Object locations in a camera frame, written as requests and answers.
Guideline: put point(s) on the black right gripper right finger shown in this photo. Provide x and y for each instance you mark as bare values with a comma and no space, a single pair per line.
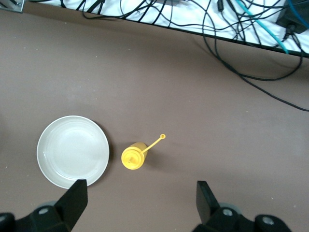
210,207

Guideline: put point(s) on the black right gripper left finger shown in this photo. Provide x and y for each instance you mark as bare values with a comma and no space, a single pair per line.
70,205

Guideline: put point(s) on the yellow mustard squeeze bottle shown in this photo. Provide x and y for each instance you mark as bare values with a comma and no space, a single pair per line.
132,158

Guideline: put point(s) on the beige round plate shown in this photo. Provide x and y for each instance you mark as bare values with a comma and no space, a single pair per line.
72,151

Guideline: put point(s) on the black power adapter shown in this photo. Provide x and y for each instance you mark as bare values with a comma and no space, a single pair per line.
293,20

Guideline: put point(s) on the metal table edge bracket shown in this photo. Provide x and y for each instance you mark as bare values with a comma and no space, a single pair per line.
14,5

